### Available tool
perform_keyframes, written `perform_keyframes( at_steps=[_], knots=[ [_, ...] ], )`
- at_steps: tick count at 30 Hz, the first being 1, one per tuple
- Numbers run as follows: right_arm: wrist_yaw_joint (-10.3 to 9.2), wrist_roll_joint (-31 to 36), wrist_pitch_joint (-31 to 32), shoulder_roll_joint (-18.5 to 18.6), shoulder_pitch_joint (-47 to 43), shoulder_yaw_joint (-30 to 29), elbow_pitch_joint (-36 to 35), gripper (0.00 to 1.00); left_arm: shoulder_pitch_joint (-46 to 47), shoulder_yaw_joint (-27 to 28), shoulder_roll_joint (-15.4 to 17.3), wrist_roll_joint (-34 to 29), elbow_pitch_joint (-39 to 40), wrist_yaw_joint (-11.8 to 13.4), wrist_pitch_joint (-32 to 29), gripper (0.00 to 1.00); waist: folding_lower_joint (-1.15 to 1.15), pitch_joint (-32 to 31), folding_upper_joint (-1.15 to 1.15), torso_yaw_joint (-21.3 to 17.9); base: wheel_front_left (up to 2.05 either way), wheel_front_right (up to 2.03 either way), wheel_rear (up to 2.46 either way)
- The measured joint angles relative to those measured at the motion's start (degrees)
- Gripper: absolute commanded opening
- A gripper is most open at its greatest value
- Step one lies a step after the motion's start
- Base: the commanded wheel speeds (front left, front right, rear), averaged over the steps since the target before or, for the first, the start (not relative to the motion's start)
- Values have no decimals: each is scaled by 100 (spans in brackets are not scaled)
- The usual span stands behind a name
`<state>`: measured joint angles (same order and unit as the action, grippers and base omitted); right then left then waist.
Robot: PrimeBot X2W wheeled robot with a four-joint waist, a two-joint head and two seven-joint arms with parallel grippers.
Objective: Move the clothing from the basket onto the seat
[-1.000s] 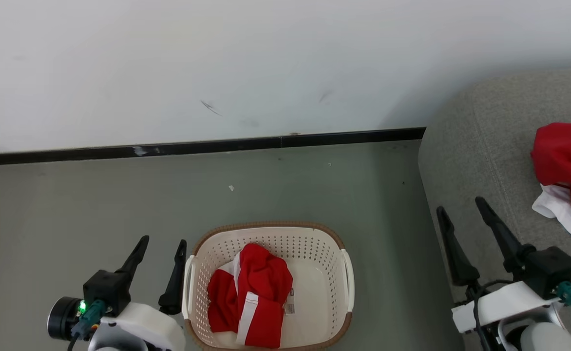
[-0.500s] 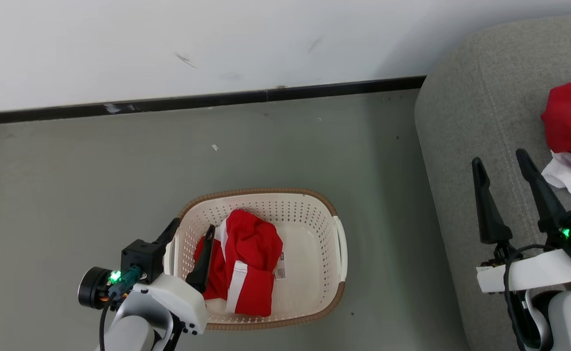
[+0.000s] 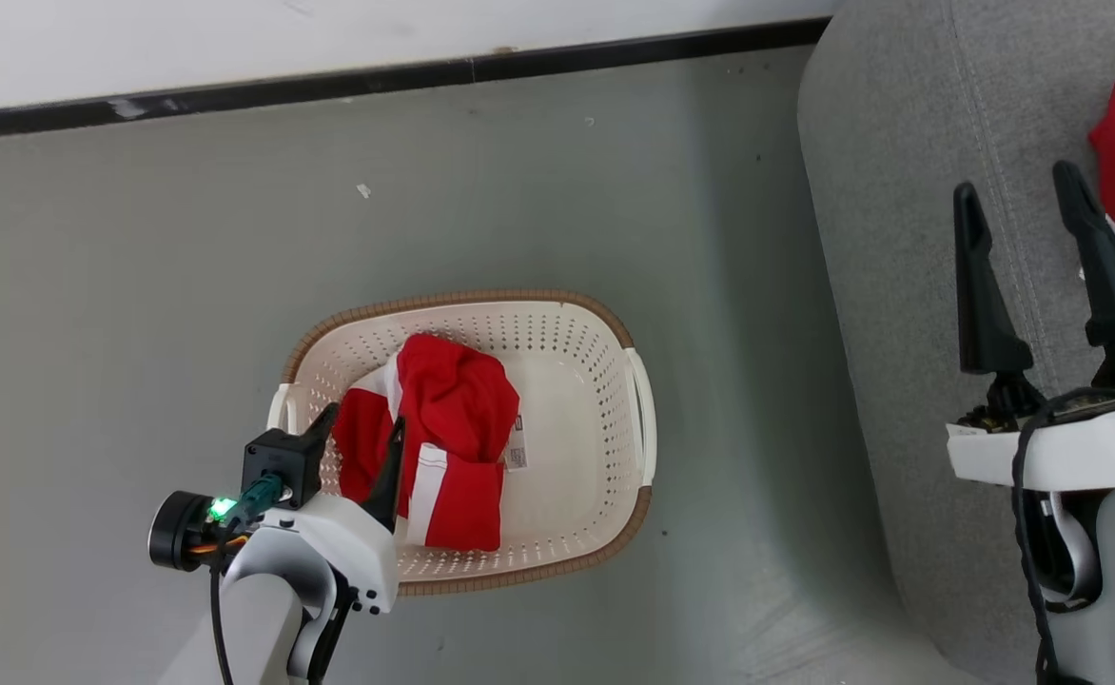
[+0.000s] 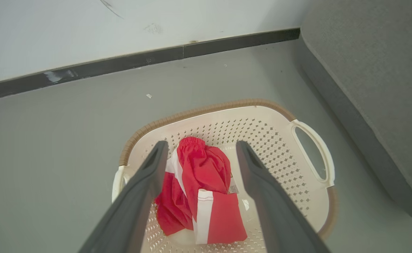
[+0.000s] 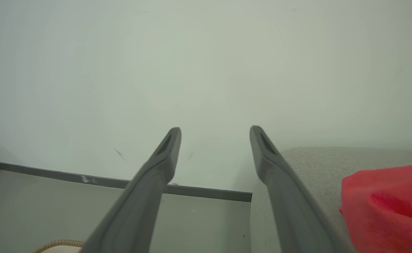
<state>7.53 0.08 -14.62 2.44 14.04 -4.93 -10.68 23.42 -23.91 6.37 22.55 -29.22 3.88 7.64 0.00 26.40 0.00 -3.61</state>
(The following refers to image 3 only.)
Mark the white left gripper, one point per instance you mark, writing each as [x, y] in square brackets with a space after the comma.
[353, 547]

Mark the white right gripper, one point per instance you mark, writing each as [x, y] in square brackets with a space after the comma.
[1081, 452]

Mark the grey fabric sofa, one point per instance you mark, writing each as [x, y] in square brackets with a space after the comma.
[900, 238]

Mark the cream perforated laundry basket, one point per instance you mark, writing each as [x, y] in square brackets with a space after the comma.
[567, 447]

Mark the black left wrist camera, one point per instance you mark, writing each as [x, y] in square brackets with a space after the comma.
[282, 461]

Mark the black wall baseboard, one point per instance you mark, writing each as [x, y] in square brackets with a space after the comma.
[329, 84]

